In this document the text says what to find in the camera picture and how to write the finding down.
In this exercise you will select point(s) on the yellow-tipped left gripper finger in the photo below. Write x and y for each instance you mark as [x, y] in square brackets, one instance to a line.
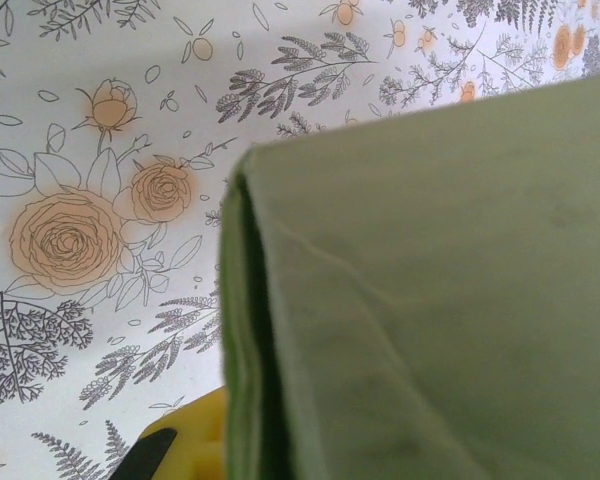
[190, 440]

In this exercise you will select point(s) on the green paper box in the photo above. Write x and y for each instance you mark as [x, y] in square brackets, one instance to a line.
[430, 275]

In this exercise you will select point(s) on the floral table cover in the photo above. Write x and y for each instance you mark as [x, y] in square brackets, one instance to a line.
[80, 350]

